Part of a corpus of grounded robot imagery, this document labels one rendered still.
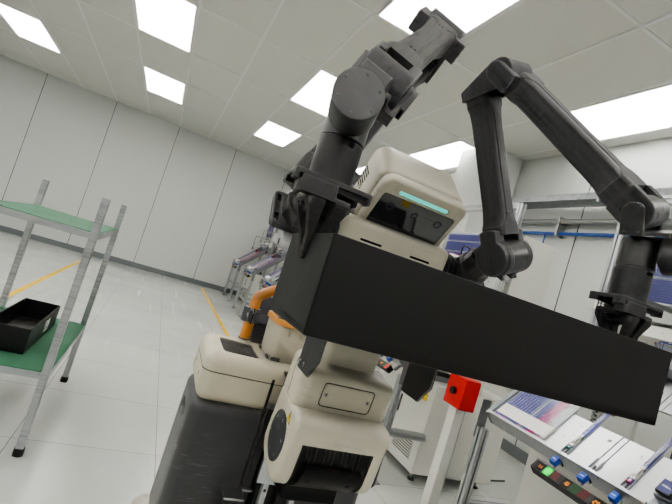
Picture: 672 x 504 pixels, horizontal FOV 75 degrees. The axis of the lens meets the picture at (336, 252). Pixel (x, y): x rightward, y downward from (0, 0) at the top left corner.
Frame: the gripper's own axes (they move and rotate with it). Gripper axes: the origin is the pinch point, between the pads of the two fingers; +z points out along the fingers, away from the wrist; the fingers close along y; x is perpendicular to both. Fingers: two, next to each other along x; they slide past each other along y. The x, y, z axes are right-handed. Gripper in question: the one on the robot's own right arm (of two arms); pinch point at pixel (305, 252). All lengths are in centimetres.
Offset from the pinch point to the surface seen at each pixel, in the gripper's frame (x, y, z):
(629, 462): 45, 140, 29
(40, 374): 153, -45, 74
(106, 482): 142, -8, 108
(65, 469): 148, -24, 108
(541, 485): 90, 162, 59
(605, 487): 45, 133, 38
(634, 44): 140, 201, -194
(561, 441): 66, 136, 32
